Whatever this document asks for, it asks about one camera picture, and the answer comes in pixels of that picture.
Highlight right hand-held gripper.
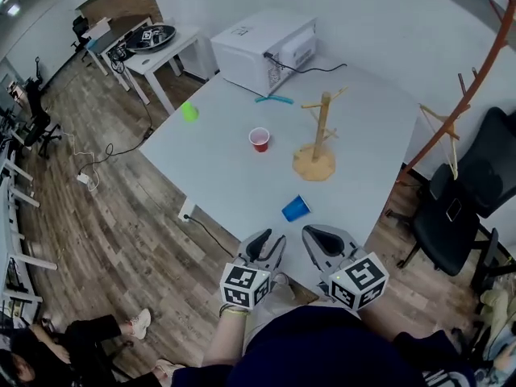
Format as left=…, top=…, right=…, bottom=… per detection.
left=302, top=224, right=390, bottom=311

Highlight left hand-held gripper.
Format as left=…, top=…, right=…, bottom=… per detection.
left=220, top=228, right=287, bottom=311

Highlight blue plastic cup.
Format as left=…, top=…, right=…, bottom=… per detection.
left=281, top=194, right=312, bottom=223

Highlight wooden mug tree stand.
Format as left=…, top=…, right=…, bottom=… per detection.
left=292, top=85, right=349, bottom=183

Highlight red plastic cup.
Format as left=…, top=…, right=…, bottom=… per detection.
left=248, top=127, right=271, bottom=153

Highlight green plastic cup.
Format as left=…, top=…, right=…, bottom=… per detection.
left=181, top=101, right=200, bottom=123

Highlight person's right forearm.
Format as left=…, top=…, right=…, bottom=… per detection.
left=358, top=302, right=408, bottom=344

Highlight person's left forearm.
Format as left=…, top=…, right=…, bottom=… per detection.
left=201, top=306, right=249, bottom=368

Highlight person's beige trousers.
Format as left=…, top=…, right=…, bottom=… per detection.
left=241, top=272, right=319, bottom=352

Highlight white socket box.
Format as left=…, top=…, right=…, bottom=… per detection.
left=177, top=198, right=197, bottom=222

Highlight person in dark shirt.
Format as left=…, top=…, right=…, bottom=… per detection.
left=171, top=304, right=476, bottom=387

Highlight black office chair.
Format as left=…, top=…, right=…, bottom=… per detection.
left=23, top=56, right=64, bottom=160
left=71, top=15, right=90, bottom=62
left=397, top=106, right=516, bottom=288

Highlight smartphone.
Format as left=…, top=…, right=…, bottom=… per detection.
left=445, top=198, right=463, bottom=223

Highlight wooden clothes hanger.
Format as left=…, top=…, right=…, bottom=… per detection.
left=418, top=102, right=460, bottom=181

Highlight beige fabric bundle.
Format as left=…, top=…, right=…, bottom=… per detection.
left=479, top=288, right=516, bottom=362

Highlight white microwave oven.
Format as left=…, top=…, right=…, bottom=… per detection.
left=210, top=8, right=318, bottom=98

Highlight orange wooden coat rack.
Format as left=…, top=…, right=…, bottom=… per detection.
left=397, top=0, right=516, bottom=183

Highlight small white side table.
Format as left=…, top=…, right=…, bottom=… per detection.
left=124, top=24, right=202, bottom=114

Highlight white table frames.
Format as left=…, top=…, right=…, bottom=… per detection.
left=0, top=135, right=57, bottom=318

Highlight black floor cable with adapter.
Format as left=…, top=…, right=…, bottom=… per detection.
left=80, top=90, right=155, bottom=177

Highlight white floor cable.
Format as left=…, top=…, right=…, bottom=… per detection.
left=60, top=131, right=100, bottom=193

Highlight black microwave power cable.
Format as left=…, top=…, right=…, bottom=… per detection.
left=264, top=52, right=348, bottom=74

